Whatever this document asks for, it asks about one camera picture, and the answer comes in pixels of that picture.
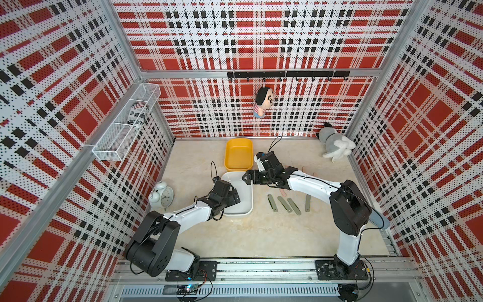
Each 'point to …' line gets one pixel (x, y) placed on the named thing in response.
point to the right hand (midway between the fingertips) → (252, 177)
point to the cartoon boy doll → (264, 100)
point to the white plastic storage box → (245, 192)
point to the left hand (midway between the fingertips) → (234, 196)
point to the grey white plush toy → (337, 145)
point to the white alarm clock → (161, 195)
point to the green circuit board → (192, 287)
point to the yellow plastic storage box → (239, 154)
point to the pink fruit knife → (282, 192)
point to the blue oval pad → (377, 221)
